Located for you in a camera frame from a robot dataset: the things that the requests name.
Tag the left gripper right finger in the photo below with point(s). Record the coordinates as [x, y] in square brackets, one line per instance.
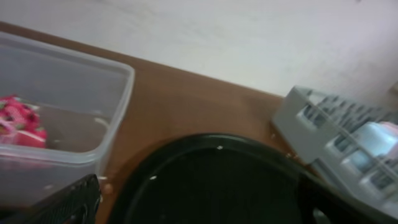
[337, 208]

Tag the grey dishwasher rack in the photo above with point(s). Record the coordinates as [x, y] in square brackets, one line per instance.
[319, 127]

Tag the red snack wrapper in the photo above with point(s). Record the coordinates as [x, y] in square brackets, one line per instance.
[20, 124]

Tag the pink bowl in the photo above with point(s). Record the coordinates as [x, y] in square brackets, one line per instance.
[390, 126]

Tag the round black serving tray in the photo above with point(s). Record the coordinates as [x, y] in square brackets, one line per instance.
[215, 178]

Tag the blue cup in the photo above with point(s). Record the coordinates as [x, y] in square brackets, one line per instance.
[376, 143]

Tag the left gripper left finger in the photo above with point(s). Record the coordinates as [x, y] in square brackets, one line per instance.
[76, 203]

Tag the clear plastic bin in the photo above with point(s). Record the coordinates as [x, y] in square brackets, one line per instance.
[81, 100]

